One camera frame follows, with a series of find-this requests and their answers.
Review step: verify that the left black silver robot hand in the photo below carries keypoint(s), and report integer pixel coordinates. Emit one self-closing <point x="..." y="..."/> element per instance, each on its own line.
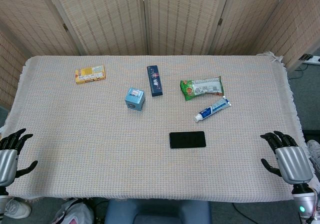
<point x="8" y="161"/>

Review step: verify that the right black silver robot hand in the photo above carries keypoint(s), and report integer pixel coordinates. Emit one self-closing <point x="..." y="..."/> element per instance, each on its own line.
<point x="292" y="161"/>

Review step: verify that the teal smartphone with black screen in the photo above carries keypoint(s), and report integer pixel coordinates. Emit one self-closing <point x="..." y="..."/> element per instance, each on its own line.
<point x="187" y="139"/>

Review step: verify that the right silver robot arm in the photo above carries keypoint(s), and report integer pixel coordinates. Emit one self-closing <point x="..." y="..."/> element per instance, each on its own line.
<point x="303" y="199"/>

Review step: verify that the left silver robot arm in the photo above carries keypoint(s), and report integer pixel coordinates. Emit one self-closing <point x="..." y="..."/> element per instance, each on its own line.
<point x="2" y="204"/>

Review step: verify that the white sneaker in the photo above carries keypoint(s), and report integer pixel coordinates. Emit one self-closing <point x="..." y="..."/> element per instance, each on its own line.
<point x="17" y="207"/>
<point x="314" y="150"/>

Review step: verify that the white plastic bag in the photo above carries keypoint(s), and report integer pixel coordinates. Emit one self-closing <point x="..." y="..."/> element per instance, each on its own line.
<point x="72" y="212"/>

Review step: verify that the woven folding screen panel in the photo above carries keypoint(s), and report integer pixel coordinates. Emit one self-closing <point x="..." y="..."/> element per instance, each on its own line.
<point x="182" y="18"/>
<point x="27" y="16"/>
<point x="252" y="18"/>
<point x="7" y="71"/>
<point x="105" y="18"/>
<point x="302" y="21"/>

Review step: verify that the beige woven tablecloth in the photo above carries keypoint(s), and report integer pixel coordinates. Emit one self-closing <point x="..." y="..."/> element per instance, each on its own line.
<point x="100" y="146"/>

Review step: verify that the blue white toothpaste tube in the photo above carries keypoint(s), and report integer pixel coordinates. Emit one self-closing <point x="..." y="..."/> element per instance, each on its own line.
<point x="212" y="109"/>

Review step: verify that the white power strip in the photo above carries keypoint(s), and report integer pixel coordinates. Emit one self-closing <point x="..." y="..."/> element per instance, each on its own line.
<point x="311" y="58"/>

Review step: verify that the green snack bag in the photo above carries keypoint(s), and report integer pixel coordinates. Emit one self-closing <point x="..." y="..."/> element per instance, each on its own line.
<point x="201" y="88"/>

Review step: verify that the yellow flat cardboard box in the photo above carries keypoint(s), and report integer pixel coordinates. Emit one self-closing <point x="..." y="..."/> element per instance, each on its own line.
<point x="90" y="75"/>

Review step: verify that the light blue cube box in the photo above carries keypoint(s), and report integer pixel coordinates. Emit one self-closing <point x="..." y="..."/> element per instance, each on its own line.
<point x="135" y="100"/>

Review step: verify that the brass screen hinge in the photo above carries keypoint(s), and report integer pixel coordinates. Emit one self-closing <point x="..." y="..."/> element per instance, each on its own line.
<point x="65" y="26"/>
<point x="220" y="21"/>

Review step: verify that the dark blue long box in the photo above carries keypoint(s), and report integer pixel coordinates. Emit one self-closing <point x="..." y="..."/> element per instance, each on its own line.
<point x="155" y="81"/>

